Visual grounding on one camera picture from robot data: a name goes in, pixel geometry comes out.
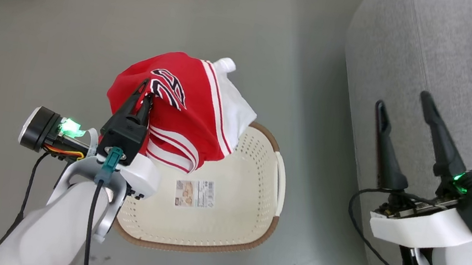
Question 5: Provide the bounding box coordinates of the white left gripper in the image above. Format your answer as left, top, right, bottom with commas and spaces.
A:
12, 61, 175, 203

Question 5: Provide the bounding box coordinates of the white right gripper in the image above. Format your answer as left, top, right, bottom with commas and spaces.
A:
355, 84, 472, 257

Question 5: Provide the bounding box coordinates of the red jersey with number print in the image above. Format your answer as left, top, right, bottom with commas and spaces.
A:
96, 41, 265, 183

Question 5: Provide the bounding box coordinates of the grey fabric sofa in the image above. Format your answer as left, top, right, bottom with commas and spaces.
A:
311, 0, 472, 265

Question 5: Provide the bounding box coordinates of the white barcode label sticker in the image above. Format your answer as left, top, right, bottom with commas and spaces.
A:
173, 176, 218, 212

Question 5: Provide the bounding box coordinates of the cream perforated laundry basket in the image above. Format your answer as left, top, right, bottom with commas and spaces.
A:
110, 103, 296, 265

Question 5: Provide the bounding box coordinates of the teal left camera connector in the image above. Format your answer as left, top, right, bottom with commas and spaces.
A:
93, 145, 124, 188

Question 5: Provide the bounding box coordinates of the thin black right gripper cable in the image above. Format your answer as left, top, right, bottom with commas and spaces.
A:
340, 183, 419, 265

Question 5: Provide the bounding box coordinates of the black left camera cable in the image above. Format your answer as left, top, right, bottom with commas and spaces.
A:
81, 179, 105, 265

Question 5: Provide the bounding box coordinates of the black left gripper motor cable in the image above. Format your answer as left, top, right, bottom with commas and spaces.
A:
0, 145, 51, 262

